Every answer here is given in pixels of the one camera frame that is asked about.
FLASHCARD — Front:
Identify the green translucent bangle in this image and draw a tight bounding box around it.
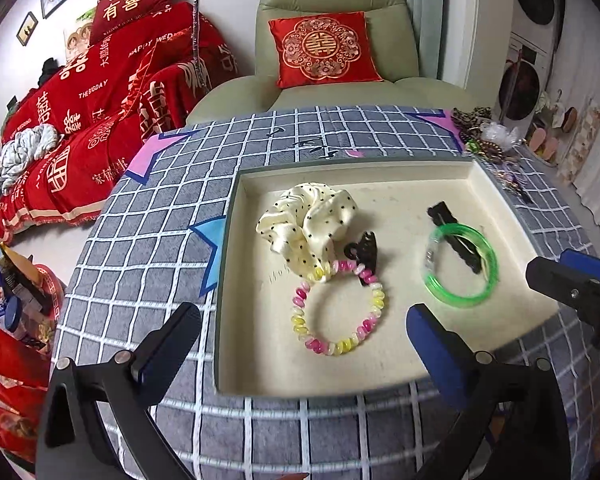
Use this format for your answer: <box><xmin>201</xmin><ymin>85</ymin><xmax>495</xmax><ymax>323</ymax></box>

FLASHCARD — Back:
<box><xmin>422</xmin><ymin>223</ymin><xmax>498</xmax><ymax>309</ymax></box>

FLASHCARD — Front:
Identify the small black claw clip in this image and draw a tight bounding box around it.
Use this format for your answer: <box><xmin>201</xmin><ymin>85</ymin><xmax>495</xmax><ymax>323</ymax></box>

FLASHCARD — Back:
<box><xmin>343</xmin><ymin>231</ymin><xmax>378</xmax><ymax>287</ymax></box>

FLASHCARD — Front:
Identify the black long hair clip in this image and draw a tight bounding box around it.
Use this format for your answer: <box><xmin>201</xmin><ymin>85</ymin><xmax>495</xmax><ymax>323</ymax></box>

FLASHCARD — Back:
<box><xmin>426</xmin><ymin>200</ymin><xmax>484</xmax><ymax>276</ymax></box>

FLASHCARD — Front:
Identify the pink yellow coil bracelet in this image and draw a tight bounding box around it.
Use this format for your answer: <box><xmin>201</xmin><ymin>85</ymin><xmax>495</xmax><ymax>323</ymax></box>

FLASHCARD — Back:
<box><xmin>290</xmin><ymin>259</ymin><xmax>387</xmax><ymax>357</ymax></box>

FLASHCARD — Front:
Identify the grey shallow tray box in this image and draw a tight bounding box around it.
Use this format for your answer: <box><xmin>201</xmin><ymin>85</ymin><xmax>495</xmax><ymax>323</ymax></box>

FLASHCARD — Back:
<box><xmin>214</xmin><ymin>157</ymin><xmax>558</xmax><ymax>399</ymax></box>

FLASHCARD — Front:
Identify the cream polka dot scrunchie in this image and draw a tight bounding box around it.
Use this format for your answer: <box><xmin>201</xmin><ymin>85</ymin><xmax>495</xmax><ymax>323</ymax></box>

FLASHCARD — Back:
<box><xmin>256</xmin><ymin>182</ymin><xmax>358</xmax><ymax>282</ymax></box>

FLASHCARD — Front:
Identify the pile of spare jewelry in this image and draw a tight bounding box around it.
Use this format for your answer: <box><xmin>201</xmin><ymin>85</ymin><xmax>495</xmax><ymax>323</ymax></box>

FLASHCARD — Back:
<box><xmin>451</xmin><ymin>106</ymin><xmax>533</xmax><ymax>205</ymax></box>

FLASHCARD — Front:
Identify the slipper rack with slippers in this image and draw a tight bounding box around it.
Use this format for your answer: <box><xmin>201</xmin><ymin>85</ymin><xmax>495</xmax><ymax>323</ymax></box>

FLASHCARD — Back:
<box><xmin>526</xmin><ymin>91</ymin><xmax>600</xmax><ymax>185</ymax></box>

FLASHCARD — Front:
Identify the blue star paper marker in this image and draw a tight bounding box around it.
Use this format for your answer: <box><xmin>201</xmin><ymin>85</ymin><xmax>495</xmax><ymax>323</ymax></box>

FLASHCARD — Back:
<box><xmin>189</xmin><ymin>216</ymin><xmax>226</xmax><ymax>297</ymax></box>

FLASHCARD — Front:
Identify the pink star paper marker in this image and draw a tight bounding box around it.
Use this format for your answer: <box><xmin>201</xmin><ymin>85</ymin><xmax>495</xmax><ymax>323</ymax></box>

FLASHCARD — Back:
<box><xmin>124</xmin><ymin>129</ymin><xmax>198</xmax><ymax>184</ymax></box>

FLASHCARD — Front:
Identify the grey white knotted cloth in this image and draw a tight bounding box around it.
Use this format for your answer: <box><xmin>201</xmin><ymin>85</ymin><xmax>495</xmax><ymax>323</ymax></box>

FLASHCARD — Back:
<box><xmin>0</xmin><ymin>124</ymin><xmax>60</xmax><ymax>198</ymax></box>

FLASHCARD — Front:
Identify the red printed bedspread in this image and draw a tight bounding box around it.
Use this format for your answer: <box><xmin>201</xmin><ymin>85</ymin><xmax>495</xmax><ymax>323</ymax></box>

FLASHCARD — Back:
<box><xmin>0</xmin><ymin>2</ymin><xmax>238</xmax><ymax>243</ymax></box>

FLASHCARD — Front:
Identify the white washing machine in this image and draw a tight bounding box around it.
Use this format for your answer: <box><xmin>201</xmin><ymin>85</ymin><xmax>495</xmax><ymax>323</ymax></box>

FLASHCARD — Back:
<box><xmin>494</xmin><ymin>0</ymin><xmax>559</xmax><ymax>133</ymax></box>

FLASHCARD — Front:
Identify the green leather armchair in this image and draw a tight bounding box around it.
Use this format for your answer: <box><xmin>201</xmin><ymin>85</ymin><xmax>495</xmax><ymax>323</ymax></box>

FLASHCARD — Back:
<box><xmin>186</xmin><ymin>0</ymin><xmax>477</xmax><ymax>125</ymax></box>

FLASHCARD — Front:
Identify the red embroidered cushion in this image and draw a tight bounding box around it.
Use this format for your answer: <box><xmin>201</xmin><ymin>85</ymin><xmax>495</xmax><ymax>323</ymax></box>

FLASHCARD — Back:
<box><xmin>268</xmin><ymin>11</ymin><xmax>381</xmax><ymax>90</ymax></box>

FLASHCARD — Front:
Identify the red bed pillow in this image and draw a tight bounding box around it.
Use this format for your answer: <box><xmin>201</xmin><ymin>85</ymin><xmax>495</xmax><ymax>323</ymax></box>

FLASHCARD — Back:
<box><xmin>90</xmin><ymin>0</ymin><xmax>172</xmax><ymax>44</ymax></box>

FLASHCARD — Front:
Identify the small framed wall picture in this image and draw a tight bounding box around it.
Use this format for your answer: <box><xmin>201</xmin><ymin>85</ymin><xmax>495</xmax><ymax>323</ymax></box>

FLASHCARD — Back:
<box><xmin>16</xmin><ymin>11</ymin><xmax>38</xmax><ymax>47</ymax></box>

